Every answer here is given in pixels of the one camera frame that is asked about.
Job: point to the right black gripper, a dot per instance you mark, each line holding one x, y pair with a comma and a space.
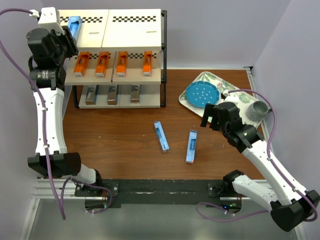
208, 110

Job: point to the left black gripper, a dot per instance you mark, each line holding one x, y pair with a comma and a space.
68, 39

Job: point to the orange toothpaste box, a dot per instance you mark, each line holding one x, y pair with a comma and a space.
147, 64
121, 66
81, 64
102, 64

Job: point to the blue toothpaste box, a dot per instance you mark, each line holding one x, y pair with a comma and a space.
191, 147
74, 24
161, 136

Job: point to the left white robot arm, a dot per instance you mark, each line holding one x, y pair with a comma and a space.
51, 155

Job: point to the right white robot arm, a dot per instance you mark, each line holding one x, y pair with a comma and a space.
288, 202

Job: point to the beige three-tier shelf rack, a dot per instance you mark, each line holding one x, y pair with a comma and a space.
116, 30

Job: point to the blue dotted plate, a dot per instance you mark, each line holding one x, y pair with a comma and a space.
200, 93

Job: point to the grey ceramic mug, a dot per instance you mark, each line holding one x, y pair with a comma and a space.
257, 111

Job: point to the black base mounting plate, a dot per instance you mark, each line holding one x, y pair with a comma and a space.
167, 192

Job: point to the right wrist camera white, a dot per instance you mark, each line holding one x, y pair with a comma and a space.
230, 97

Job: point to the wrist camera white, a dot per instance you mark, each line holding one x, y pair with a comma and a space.
48, 18
230, 97

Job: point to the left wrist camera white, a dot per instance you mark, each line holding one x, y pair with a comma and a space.
48, 18

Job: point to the aluminium frame rail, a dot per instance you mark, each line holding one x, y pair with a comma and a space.
144, 221

